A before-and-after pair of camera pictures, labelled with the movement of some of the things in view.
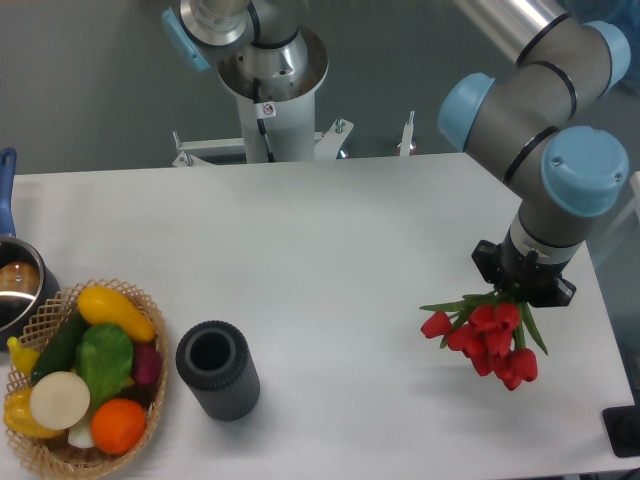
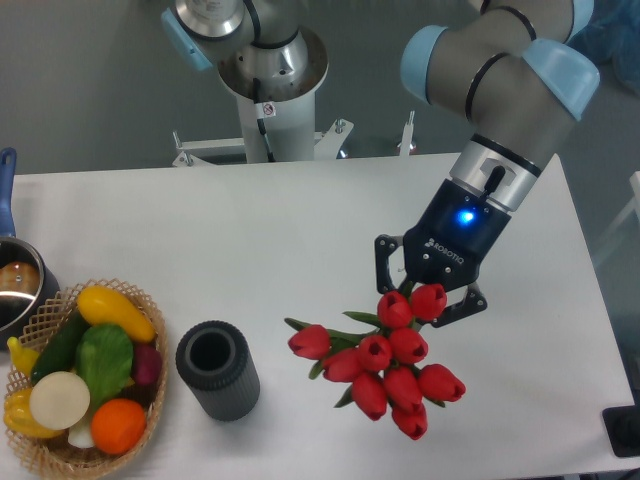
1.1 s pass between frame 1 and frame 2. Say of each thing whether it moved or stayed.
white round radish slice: stayed
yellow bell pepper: stayed
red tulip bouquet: moved
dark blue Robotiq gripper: moved
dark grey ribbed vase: stayed
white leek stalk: stayed
